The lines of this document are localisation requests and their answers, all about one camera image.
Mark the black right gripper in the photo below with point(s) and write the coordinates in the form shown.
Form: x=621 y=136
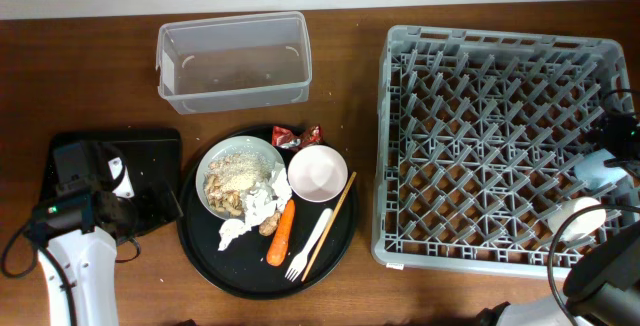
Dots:
x=613 y=127

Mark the light blue cup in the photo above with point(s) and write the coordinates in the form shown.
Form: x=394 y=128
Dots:
x=594 y=173

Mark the grey plate with food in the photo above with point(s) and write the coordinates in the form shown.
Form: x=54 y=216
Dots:
x=229 y=170

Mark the small white tissue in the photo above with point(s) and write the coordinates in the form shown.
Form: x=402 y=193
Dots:
x=229 y=231

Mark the brown ginger piece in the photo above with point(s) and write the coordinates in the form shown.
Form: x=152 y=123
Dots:
x=270 y=224

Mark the red foil wrapper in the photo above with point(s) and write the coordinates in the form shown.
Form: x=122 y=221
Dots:
x=285 y=139

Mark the orange carrot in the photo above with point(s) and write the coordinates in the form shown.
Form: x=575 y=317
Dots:
x=279 y=246

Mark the pink bowl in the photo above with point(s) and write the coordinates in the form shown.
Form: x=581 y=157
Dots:
x=317 y=173

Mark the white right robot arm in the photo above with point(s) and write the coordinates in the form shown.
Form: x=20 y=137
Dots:
x=603 y=287

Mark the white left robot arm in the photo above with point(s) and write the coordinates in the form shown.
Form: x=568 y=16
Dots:
x=76 y=233

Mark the grey plastic dishwasher rack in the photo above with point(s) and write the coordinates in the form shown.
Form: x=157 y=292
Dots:
x=479 y=133

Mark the black rectangular tray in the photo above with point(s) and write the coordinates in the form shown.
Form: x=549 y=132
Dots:
x=153 y=158

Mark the clear plastic bin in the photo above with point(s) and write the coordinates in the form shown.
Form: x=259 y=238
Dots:
x=235 y=62

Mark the white plastic fork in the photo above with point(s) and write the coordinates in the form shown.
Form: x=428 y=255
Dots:
x=299 y=262

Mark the wooden chopstick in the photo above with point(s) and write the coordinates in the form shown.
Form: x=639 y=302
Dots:
x=328 y=226

